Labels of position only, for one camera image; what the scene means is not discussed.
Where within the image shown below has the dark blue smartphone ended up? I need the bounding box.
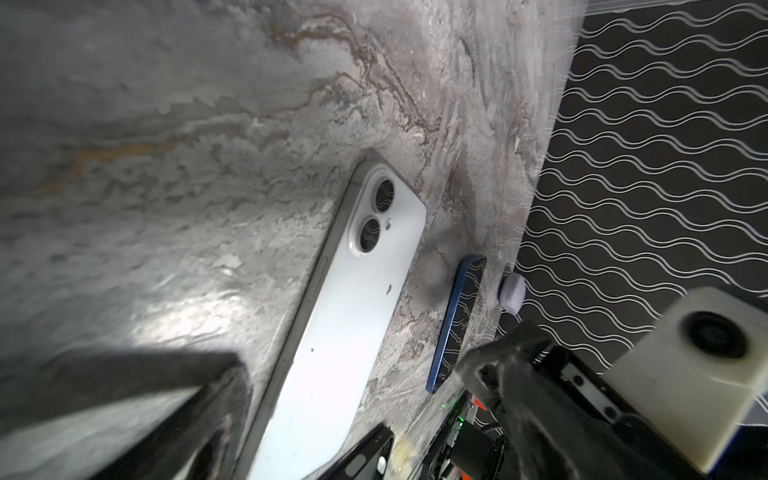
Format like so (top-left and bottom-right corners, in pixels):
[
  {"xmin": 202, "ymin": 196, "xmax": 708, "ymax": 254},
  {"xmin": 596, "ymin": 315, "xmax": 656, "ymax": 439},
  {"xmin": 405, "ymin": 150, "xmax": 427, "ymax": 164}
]
[{"xmin": 425, "ymin": 255, "xmax": 487, "ymax": 394}]

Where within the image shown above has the black phone case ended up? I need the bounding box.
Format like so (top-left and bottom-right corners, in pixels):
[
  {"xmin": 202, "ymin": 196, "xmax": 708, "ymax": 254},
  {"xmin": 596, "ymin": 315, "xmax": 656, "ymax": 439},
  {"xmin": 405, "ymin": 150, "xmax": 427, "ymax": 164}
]
[{"xmin": 318, "ymin": 423, "xmax": 395, "ymax": 480}]

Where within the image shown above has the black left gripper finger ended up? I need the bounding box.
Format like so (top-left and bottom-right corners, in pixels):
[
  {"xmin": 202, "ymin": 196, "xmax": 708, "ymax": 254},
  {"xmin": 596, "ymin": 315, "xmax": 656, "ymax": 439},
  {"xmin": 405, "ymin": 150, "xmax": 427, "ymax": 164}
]
[{"xmin": 1, "ymin": 349, "xmax": 251, "ymax": 479}]

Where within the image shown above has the white smartphone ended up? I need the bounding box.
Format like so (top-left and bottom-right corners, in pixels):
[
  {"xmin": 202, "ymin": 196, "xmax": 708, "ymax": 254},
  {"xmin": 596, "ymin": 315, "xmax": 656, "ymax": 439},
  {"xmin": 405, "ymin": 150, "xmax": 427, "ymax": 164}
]
[{"xmin": 234, "ymin": 150, "xmax": 427, "ymax": 479}]

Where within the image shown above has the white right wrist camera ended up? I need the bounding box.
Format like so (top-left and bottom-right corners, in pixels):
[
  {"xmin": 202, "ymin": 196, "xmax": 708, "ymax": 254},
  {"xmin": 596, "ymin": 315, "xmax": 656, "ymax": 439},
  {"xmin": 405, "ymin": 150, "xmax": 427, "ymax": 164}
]
[{"xmin": 603, "ymin": 287, "xmax": 767, "ymax": 472}]

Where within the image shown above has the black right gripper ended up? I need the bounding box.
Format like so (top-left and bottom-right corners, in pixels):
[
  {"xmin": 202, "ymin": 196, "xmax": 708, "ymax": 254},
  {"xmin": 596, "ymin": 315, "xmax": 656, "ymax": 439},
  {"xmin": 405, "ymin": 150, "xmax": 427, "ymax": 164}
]
[{"xmin": 455, "ymin": 323, "xmax": 703, "ymax": 479}]

